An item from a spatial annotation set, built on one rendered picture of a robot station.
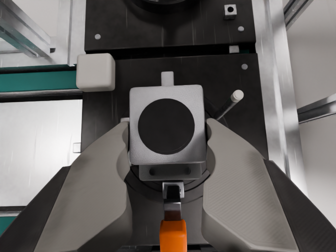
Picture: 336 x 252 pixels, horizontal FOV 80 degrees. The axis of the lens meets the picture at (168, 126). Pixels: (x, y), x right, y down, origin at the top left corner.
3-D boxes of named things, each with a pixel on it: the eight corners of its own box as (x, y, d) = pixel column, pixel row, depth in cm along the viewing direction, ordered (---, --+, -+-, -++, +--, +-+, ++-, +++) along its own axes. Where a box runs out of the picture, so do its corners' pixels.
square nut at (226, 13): (234, 19, 28) (237, 14, 27) (223, 20, 28) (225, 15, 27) (234, 9, 28) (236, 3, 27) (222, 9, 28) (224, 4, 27)
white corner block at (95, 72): (119, 95, 29) (110, 85, 25) (88, 96, 29) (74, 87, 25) (119, 64, 30) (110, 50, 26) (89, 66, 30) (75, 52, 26)
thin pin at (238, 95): (220, 119, 24) (244, 99, 16) (214, 119, 24) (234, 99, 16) (220, 113, 24) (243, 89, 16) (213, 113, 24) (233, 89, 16)
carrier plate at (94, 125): (271, 237, 25) (279, 244, 23) (83, 240, 26) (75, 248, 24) (252, 59, 29) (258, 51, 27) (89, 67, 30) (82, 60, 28)
